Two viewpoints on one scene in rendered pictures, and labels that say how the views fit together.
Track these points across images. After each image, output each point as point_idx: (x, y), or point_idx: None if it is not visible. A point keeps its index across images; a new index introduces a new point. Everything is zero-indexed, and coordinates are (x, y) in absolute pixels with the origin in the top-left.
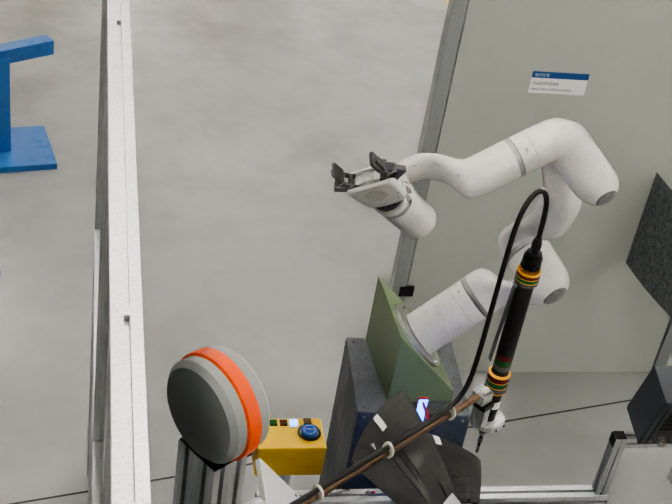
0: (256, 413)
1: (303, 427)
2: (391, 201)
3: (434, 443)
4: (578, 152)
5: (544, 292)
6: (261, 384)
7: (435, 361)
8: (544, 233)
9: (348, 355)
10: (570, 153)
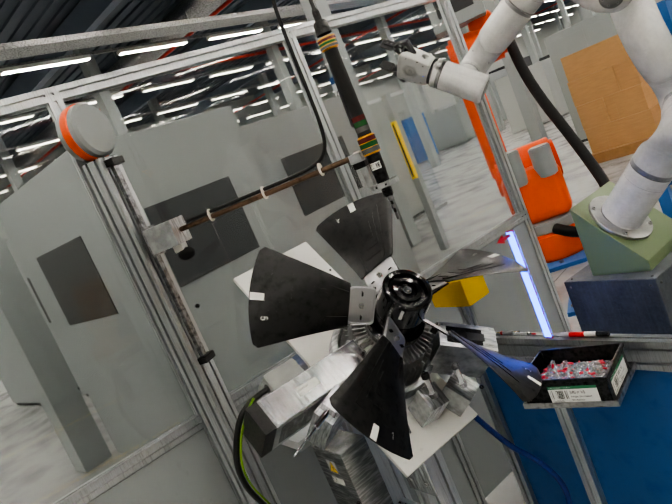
0: (63, 121)
1: None
2: (423, 72)
3: (485, 256)
4: None
5: (668, 131)
6: (74, 110)
7: (623, 233)
8: (642, 72)
9: None
10: None
